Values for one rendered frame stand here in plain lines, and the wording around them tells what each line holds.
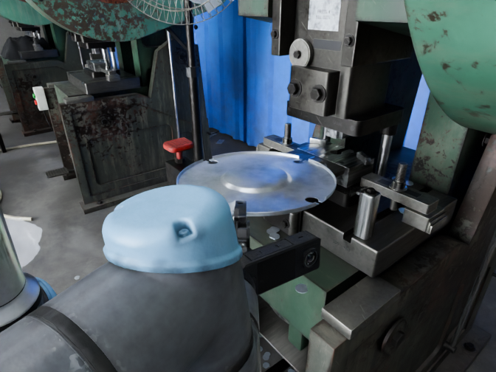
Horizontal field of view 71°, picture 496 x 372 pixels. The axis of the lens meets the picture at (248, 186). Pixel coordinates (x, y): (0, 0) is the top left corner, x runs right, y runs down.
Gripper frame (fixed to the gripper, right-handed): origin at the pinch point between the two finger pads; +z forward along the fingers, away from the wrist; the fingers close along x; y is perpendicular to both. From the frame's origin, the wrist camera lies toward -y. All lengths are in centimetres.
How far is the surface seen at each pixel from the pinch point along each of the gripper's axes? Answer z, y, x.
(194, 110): 104, 22, 4
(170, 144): 39.3, 19.1, 0.9
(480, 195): 24, -53, 9
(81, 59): 304, 155, -6
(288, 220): 15.7, -9.2, 10.4
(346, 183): 20.4, -21.7, 4.2
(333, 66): 19.4, -16.5, -19.3
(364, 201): 6.3, -20.9, 1.7
